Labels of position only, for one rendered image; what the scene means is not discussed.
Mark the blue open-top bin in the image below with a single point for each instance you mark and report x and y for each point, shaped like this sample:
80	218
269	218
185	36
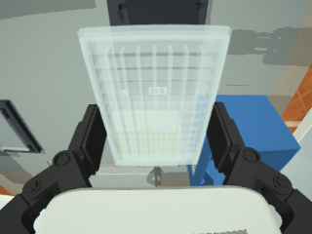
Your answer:
261	128

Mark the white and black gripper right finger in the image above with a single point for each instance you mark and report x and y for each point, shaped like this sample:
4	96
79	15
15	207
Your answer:
230	154

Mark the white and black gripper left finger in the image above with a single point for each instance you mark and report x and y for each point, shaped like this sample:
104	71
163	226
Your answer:
70	170

